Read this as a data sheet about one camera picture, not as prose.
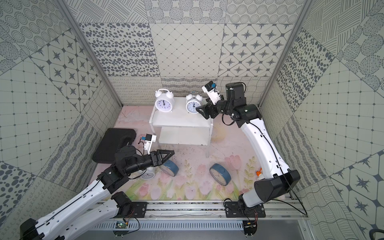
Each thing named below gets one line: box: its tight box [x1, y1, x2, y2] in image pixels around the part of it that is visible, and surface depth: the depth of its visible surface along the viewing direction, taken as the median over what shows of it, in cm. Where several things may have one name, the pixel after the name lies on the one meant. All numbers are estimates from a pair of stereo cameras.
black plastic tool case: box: [92, 128, 137, 164], surface depth 97 cm
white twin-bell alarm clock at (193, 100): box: [185, 91, 203, 114], surface depth 68 cm
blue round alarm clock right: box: [209, 163, 232, 186], surface depth 78 cm
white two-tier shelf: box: [149, 97, 214, 158], surface depth 73 cm
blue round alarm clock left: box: [158, 159, 179, 177], surface depth 81 cm
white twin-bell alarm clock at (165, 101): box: [155, 88, 175, 113], surface depth 69 cm
